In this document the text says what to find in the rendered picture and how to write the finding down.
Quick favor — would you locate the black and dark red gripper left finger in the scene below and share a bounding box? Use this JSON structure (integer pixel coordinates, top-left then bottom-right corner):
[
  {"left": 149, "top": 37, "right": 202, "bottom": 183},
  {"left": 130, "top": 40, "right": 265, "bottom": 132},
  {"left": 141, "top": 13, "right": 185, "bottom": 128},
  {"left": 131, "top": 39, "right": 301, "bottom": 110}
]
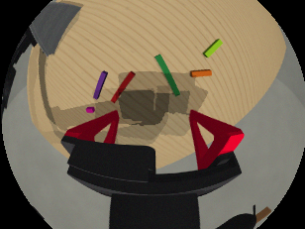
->
[{"left": 64, "top": 110, "right": 119, "bottom": 144}]

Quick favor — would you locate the orange rod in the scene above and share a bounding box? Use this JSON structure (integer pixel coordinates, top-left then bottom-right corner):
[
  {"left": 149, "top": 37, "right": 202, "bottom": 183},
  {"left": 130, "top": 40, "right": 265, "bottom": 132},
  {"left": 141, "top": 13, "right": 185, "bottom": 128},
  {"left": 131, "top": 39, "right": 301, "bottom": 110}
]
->
[{"left": 190, "top": 69, "right": 212, "bottom": 77}]

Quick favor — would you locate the dark red rod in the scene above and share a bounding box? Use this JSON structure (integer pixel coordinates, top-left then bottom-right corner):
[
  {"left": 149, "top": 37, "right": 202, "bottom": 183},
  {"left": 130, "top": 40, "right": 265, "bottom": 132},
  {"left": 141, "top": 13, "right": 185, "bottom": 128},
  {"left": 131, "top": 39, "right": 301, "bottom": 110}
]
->
[{"left": 111, "top": 71, "right": 135, "bottom": 103}]

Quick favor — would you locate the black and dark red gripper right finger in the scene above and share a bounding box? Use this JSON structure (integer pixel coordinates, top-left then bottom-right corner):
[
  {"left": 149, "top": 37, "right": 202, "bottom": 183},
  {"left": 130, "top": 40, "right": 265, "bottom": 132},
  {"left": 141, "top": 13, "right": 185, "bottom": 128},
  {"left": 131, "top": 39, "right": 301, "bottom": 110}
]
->
[{"left": 189, "top": 110, "right": 244, "bottom": 170}]

